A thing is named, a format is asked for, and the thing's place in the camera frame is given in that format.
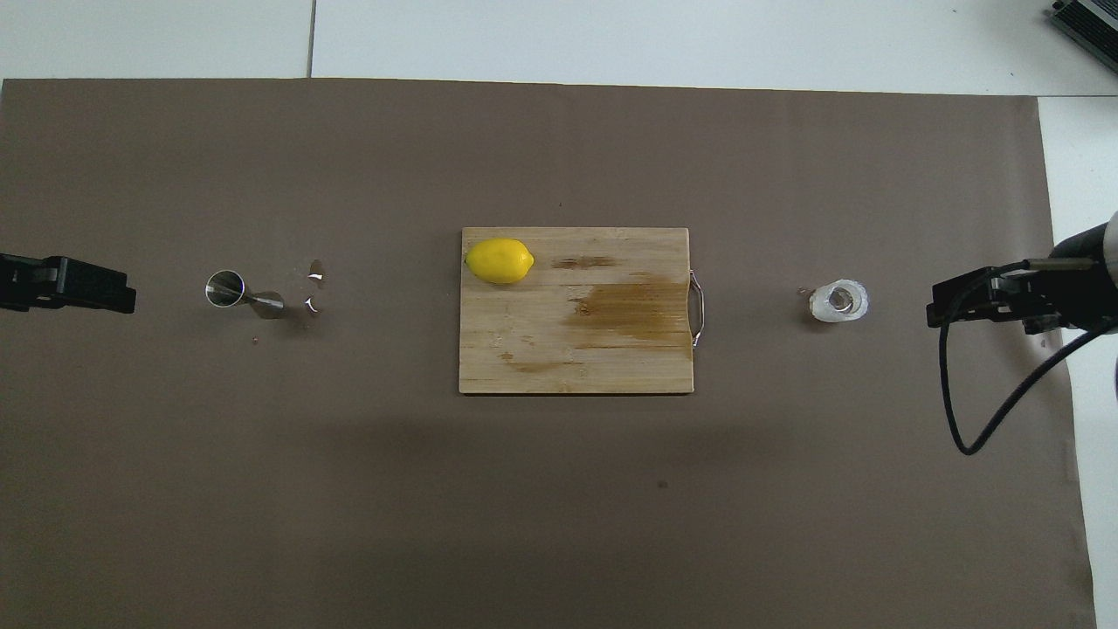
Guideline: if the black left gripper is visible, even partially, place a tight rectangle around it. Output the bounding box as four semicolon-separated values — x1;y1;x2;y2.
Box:
0;252;138;315

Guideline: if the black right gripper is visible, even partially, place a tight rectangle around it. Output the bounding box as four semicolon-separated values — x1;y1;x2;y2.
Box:
925;223;1115;338

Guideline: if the steel double jigger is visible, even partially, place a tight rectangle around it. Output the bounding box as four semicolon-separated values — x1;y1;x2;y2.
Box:
205;269;286;321

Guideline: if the brown paper table mat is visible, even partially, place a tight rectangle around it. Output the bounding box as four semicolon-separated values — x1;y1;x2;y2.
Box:
0;77;1098;629

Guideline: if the grey ribbed metal device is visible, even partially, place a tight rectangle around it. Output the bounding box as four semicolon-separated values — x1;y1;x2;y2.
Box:
1046;0;1118;50

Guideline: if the yellow lemon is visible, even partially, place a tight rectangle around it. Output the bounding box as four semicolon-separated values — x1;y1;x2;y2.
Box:
465;238;535;286

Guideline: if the wooden cutting board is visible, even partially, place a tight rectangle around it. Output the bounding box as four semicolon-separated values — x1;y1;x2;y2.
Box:
459;227;707;396

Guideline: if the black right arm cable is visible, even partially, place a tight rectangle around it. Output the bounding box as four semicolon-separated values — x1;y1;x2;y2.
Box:
938;257;1118;457

